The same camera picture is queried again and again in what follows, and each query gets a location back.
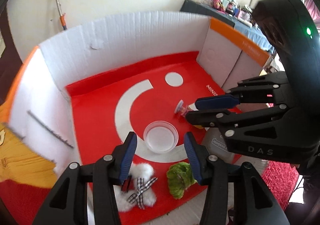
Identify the orange cardboard box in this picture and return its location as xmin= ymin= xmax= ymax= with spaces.
xmin=1 ymin=12 xmax=269 ymax=189

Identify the red knitted table cloth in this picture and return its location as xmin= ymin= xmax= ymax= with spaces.
xmin=0 ymin=160 xmax=301 ymax=225

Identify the green fluffy scrunchie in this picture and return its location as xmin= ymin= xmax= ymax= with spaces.
xmin=167 ymin=161 xmax=197 ymax=200

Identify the orange grey mop handle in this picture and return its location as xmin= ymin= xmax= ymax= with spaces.
xmin=55 ymin=0 xmax=67 ymax=31

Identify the red paper bag liner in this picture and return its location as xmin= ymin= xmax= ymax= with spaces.
xmin=66 ymin=51 xmax=223 ymax=224

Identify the clear round plastic dish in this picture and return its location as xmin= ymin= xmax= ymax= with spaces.
xmin=143 ymin=121 xmax=179 ymax=154

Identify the white fluffy star hair clip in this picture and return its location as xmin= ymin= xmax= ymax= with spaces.
xmin=113 ymin=163 xmax=158 ymax=213

